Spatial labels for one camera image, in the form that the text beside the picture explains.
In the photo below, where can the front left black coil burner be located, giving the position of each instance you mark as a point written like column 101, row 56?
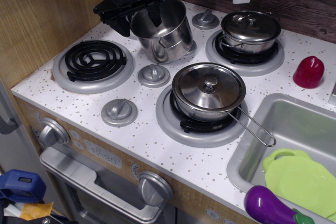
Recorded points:
column 93, row 66

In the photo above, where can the grey fridge door handle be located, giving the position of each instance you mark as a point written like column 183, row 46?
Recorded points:
column 8, row 123

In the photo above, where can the steel lid on rear pot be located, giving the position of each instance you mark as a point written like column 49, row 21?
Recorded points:
column 250, row 26

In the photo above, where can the grey oven dial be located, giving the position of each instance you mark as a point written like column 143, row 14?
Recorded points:
column 153, row 189
column 52, row 133

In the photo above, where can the tall steel pot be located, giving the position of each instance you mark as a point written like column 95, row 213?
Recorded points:
column 169, row 41

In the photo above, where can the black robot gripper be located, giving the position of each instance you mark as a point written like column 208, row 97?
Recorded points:
column 116, row 11

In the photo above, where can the front right black burner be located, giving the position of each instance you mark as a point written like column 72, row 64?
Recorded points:
column 195, row 133

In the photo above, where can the yellow tape piece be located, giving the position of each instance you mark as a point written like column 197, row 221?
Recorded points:
column 31, row 211

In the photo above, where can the right grey oven dial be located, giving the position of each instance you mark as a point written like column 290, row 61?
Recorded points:
column 153, row 189

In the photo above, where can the oven clock display panel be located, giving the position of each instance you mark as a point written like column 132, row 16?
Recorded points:
column 103, row 154

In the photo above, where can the front grey stovetop knob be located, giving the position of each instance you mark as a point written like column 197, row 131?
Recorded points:
column 119, row 113

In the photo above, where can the grey toy sink basin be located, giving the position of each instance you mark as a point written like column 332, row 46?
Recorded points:
column 295, row 124

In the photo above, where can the steel saucepan with long handle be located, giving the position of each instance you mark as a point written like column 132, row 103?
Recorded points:
column 214, row 116

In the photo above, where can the blue clamp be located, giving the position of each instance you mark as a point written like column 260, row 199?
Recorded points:
column 22, row 186

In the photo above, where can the steel saucepan lid with knob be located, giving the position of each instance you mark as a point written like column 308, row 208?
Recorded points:
column 208, row 86

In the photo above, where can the green plastic plate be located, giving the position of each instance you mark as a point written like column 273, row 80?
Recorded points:
column 296, row 177

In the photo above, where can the middle grey stovetop knob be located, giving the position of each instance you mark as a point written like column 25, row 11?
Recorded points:
column 153, row 76

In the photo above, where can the steel two-handled pot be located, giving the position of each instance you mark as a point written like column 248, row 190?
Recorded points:
column 246, row 47

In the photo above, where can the red toy pepper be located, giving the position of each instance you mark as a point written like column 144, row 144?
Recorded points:
column 309, row 73

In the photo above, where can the grey stovetop knob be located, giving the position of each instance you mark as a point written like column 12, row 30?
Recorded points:
column 206, row 20
column 119, row 113
column 153, row 76

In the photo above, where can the grey oven door handle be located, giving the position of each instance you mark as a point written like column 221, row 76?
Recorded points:
column 97, row 195

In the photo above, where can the rear right black burner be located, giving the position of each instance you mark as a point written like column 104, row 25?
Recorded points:
column 247, row 65

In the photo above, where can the purple toy eggplant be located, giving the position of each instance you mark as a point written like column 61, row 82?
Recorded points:
column 263, row 206

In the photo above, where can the rear grey stovetop knob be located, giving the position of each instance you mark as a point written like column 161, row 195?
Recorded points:
column 206, row 20

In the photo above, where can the left grey oven dial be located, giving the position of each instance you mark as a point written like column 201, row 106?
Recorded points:
column 52, row 133

